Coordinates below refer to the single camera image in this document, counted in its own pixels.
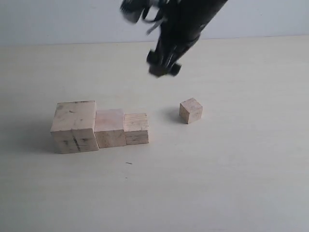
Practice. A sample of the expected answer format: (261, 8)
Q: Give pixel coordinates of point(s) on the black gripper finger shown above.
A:
(173, 68)
(154, 68)

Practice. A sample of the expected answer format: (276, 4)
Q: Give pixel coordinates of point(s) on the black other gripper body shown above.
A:
(185, 21)

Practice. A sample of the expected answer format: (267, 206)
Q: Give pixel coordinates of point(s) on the smallest wooden cube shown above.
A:
(190, 110)

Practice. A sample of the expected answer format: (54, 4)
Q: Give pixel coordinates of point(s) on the third largest wooden cube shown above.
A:
(136, 129)

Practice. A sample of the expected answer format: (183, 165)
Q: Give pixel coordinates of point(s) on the second largest wooden cube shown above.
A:
(109, 128)

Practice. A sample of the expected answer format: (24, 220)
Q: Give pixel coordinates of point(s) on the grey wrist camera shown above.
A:
(132, 9)

